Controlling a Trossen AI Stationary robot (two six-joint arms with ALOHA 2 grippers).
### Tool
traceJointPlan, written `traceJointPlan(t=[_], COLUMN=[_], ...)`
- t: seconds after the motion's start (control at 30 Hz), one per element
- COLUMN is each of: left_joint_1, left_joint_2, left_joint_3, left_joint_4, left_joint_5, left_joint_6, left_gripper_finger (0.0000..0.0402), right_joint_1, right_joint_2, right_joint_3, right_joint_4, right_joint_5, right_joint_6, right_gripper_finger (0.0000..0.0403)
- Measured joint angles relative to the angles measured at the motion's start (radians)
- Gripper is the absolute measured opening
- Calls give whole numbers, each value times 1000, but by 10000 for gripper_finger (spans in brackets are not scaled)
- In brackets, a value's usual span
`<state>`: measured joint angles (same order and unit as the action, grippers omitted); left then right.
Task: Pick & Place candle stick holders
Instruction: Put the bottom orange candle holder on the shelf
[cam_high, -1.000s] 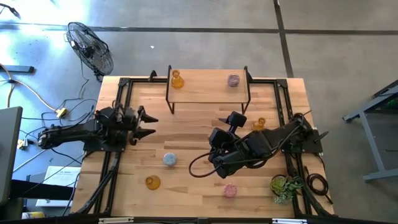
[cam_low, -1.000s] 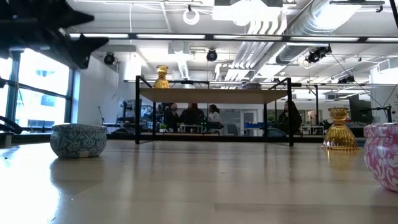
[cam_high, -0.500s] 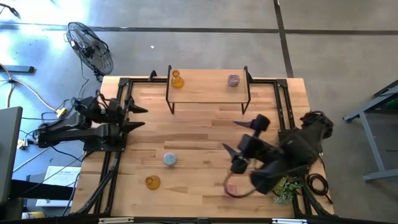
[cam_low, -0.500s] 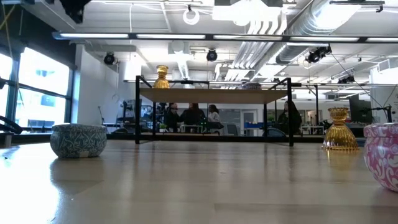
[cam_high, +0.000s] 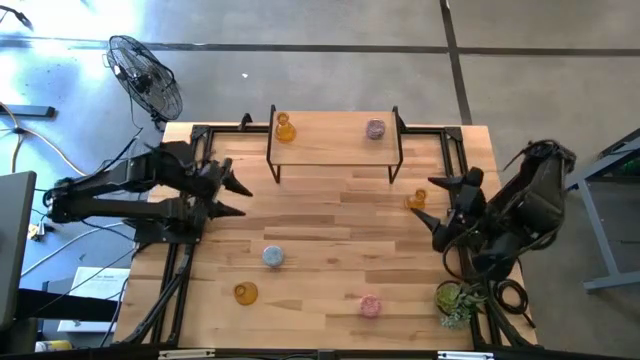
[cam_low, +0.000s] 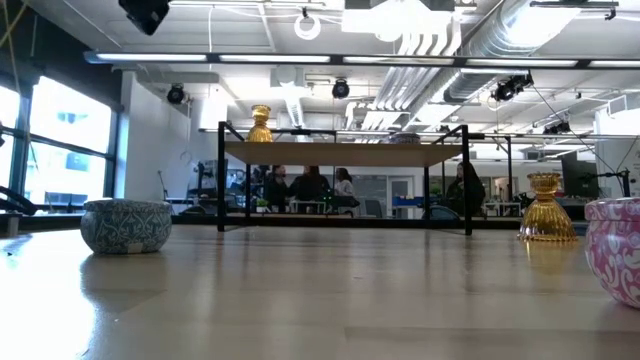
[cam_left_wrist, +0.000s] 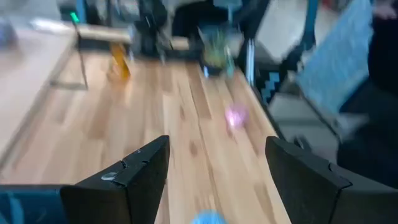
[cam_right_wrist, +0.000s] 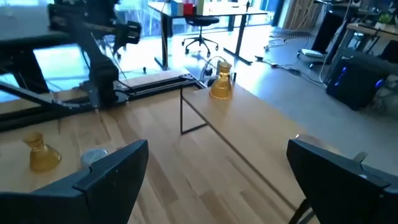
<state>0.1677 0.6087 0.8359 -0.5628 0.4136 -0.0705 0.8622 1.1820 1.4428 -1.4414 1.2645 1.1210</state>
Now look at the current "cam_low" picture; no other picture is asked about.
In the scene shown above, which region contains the amber ribbed glass candle holder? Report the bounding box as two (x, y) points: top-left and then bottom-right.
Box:
(517, 172), (579, 244)
(246, 104), (275, 143)

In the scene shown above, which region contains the teal patterned candle tin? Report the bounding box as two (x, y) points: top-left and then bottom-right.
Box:
(79, 198), (174, 255)

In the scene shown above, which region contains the dark patterned candle tin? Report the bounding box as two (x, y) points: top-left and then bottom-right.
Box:
(387, 131), (422, 145)

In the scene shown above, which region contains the pink patterned candle tin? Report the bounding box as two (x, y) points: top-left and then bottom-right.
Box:
(583, 197), (640, 310)

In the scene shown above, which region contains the large dark-framed window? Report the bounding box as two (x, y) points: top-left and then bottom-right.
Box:
(0, 74), (121, 214)

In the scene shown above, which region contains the black overhead LED light bar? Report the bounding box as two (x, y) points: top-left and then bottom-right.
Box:
(84, 49), (640, 70)

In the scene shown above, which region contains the person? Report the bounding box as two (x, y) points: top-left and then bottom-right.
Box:
(333, 167), (355, 197)
(446, 160), (487, 217)
(288, 165), (332, 204)
(263, 164), (290, 214)

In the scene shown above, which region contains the small white table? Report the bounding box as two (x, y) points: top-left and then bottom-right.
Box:
(289, 199), (326, 215)

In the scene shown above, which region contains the blue table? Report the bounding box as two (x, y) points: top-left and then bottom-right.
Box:
(391, 195), (426, 209)

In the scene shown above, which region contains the rounded chair back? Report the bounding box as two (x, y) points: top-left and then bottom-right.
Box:
(424, 204), (461, 221)

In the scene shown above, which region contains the dark computer monitor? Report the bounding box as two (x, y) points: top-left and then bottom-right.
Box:
(559, 151), (601, 200)

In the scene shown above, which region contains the white cable loop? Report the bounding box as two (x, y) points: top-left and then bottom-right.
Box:
(293, 7), (322, 41)

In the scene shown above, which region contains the black diagonal frame brace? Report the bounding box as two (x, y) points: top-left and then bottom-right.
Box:
(0, 184), (39, 216)

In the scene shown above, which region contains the wooden shelf black metal frame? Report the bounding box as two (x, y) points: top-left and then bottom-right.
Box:
(216, 121), (474, 237)

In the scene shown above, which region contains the white overhead mount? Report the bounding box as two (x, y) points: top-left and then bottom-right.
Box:
(341, 0), (464, 57)

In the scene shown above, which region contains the black rig frame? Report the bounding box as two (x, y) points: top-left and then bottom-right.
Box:
(0, 213), (591, 232)

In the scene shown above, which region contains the silver ventilation duct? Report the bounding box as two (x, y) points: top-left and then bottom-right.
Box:
(442, 0), (584, 104)

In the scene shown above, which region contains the black ceiling track rail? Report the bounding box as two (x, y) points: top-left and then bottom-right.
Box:
(529, 0), (620, 21)

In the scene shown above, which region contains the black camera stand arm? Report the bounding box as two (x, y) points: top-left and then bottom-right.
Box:
(579, 168), (632, 199)

